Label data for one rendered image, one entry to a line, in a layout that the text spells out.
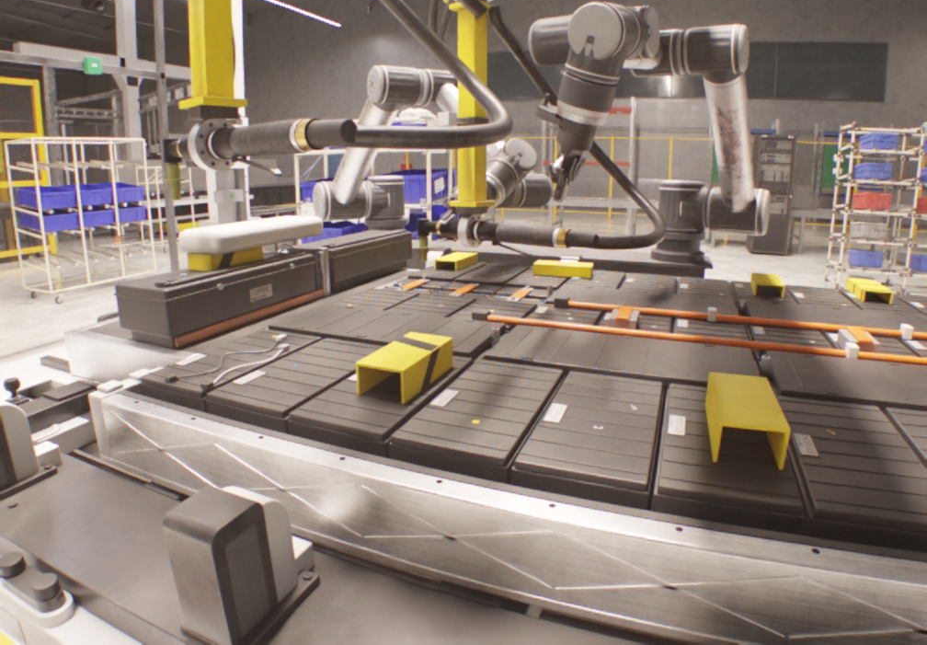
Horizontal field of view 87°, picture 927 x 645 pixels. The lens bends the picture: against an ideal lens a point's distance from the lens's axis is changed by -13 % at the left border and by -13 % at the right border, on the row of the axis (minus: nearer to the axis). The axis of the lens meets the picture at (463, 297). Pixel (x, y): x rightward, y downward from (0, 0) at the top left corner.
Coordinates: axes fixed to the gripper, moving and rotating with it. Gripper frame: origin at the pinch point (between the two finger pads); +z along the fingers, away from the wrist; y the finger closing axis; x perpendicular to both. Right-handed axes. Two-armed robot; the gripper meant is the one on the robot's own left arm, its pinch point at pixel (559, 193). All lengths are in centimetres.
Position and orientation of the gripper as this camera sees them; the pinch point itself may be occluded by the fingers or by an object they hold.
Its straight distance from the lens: 121.1
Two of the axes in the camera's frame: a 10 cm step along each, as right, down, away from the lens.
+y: 6.0, -3.4, 7.2
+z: -1.7, 8.3, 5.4
